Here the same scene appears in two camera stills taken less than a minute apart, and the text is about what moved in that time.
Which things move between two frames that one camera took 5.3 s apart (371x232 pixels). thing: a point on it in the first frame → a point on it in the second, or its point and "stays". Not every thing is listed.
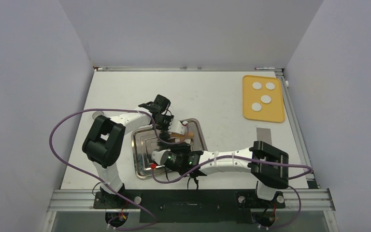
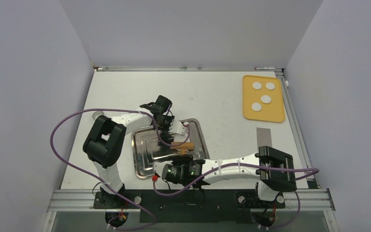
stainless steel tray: [145, 140] stays
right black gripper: [184, 148] → [187, 158]
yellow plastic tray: [263, 99] stays
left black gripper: [169, 120] stays
